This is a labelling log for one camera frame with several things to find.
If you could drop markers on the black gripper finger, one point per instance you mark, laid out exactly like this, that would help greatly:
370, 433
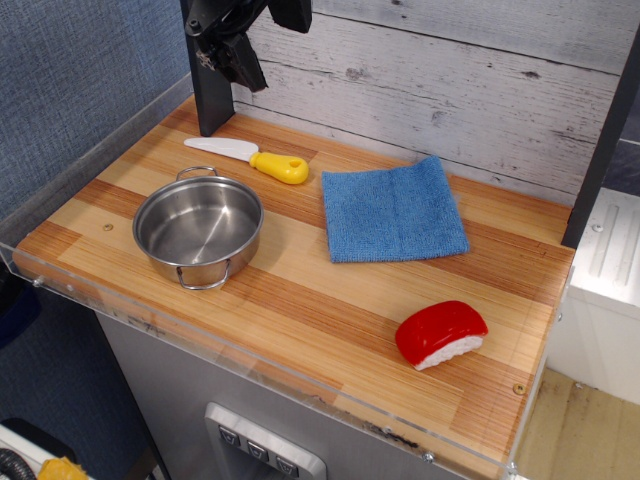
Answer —
295, 15
239, 63

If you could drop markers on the stainless steel pot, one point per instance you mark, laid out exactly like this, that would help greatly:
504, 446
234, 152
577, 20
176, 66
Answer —
201, 229

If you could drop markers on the silver button control panel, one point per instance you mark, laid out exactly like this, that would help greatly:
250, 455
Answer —
249, 451

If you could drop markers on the dark frame post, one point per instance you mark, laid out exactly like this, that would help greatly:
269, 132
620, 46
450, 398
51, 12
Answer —
611, 132
212, 91

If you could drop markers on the white aluminium rail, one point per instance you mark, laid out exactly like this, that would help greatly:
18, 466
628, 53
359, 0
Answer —
606, 264

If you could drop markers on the dark right frame post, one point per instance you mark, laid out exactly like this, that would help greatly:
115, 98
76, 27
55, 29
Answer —
611, 132

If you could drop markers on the red toy sushi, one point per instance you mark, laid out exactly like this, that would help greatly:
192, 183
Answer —
440, 332

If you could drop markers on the yellow object bottom left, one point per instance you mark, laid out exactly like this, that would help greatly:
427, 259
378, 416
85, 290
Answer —
61, 469

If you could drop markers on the clear acrylic edge guard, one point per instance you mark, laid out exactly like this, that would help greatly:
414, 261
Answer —
323, 333

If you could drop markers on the yellow handled white toy knife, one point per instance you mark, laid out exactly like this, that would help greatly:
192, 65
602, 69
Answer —
286, 169

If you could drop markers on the dark left frame post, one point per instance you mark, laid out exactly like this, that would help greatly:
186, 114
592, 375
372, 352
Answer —
212, 91

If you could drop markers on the blue cloth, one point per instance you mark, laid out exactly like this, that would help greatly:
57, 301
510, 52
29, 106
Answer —
400, 214

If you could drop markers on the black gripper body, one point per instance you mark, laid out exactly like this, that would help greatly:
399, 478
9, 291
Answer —
220, 25

